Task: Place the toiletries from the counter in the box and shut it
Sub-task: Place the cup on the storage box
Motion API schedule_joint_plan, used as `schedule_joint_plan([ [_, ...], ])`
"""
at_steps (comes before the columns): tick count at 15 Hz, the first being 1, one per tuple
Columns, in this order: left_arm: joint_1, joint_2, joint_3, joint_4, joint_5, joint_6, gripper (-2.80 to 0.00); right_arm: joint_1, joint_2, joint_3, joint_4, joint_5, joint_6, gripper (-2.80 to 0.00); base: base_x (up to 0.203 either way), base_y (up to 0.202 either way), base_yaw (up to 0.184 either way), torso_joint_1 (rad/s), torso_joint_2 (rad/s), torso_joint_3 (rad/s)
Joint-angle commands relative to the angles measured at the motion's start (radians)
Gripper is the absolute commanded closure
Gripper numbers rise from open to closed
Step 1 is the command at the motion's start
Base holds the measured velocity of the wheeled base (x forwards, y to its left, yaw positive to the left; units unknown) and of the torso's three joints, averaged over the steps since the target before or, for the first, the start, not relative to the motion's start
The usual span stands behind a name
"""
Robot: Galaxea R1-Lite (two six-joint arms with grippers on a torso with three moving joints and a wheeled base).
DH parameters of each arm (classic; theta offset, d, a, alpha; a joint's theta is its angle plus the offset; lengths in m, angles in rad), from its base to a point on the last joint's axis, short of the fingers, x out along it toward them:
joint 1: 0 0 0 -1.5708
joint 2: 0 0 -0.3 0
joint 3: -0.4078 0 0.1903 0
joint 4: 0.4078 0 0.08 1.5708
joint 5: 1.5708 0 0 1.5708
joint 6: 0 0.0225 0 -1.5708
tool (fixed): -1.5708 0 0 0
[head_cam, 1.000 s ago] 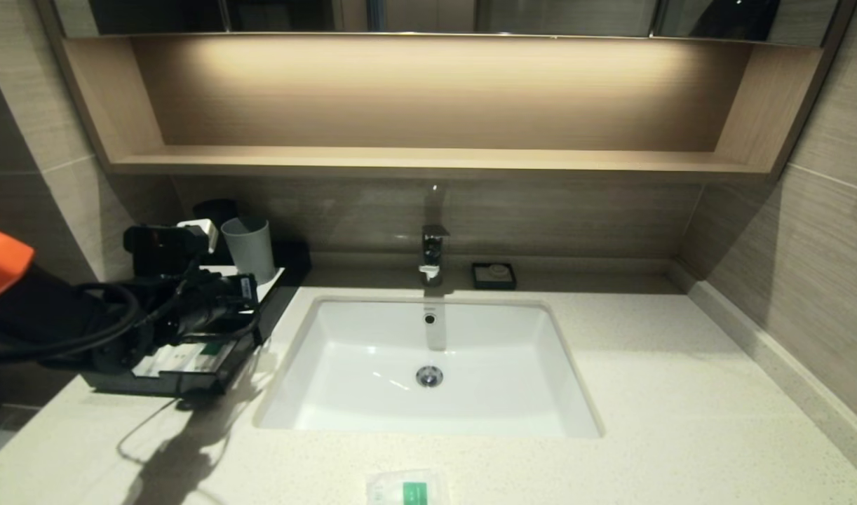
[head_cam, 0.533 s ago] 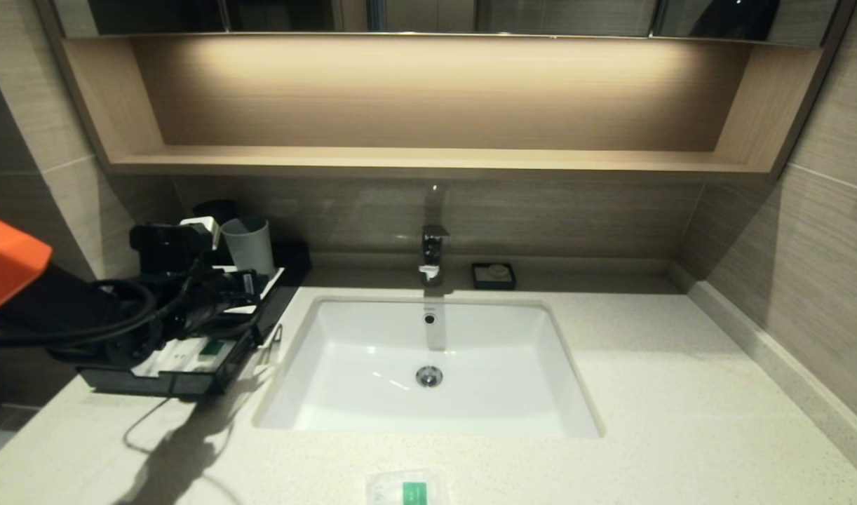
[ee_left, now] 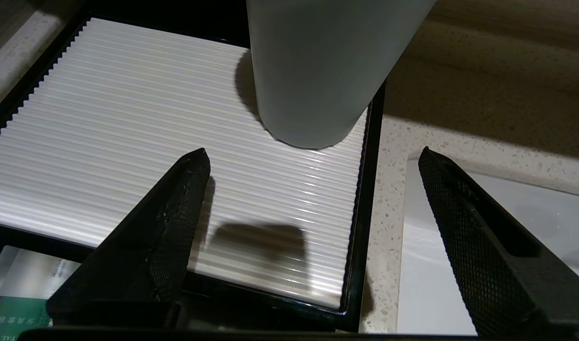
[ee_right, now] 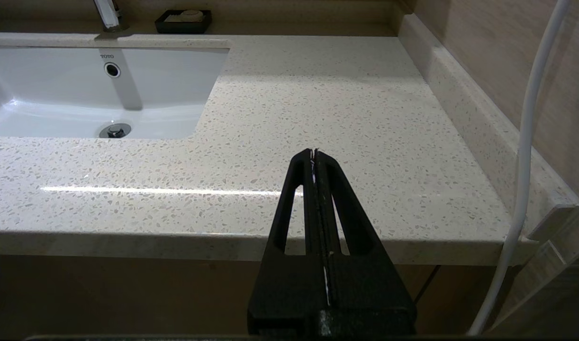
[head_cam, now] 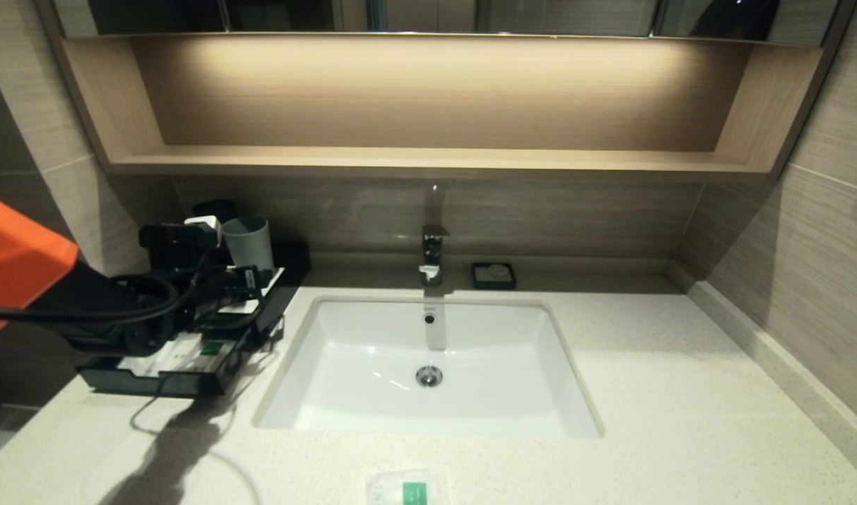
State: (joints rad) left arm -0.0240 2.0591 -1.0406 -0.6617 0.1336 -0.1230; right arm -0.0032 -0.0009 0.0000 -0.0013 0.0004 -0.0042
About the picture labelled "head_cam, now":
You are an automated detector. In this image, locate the grey plastic cup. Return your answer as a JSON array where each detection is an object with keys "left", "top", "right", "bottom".
[{"left": 222, "top": 217, "right": 275, "bottom": 271}]

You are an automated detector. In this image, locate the toothbrush packet with green label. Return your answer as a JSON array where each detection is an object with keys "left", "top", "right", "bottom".
[{"left": 119, "top": 344, "right": 184, "bottom": 376}]

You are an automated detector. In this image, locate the black drawer amenity box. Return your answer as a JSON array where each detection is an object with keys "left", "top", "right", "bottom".
[{"left": 78, "top": 326, "right": 259, "bottom": 399}]

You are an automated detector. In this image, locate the packet with green square label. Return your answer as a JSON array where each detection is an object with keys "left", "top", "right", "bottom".
[{"left": 367, "top": 469, "right": 452, "bottom": 505}]

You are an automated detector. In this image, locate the white board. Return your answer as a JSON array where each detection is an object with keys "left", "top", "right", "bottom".
[{"left": 217, "top": 267, "right": 287, "bottom": 315}]

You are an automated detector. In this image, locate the comb packet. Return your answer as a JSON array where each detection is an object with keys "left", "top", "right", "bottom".
[{"left": 166, "top": 334, "right": 209, "bottom": 373}]

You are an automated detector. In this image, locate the vanity kit packet green label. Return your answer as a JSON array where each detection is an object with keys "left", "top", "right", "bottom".
[{"left": 187, "top": 337, "right": 244, "bottom": 375}]

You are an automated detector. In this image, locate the black cylindrical cup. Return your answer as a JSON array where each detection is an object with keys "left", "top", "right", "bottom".
[{"left": 192, "top": 200, "right": 238, "bottom": 225}]

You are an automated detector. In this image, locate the chrome faucet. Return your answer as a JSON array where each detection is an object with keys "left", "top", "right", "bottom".
[{"left": 419, "top": 225, "right": 451, "bottom": 288}]

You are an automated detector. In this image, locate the black soap dish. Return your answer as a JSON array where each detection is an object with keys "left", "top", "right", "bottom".
[{"left": 471, "top": 264, "right": 518, "bottom": 292}]

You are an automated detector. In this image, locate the white sink basin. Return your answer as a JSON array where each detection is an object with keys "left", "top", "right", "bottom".
[{"left": 253, "top": 297, "right": 605, "bottom": 440}]

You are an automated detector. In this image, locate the mirror cabinet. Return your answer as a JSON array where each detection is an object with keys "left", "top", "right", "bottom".
[{"left": 55, "top": 0, "right": 839, "bottom": 48}]

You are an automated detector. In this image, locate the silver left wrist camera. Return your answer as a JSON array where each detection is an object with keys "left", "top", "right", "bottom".
[{"left": 184, "top": 216, "right": 223, "bottom": 245}]

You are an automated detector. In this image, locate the wooden wall shelf niche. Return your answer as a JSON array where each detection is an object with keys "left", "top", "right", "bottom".
[{"left": 39, "top": 34, "right": 853, "bottom": 183}]

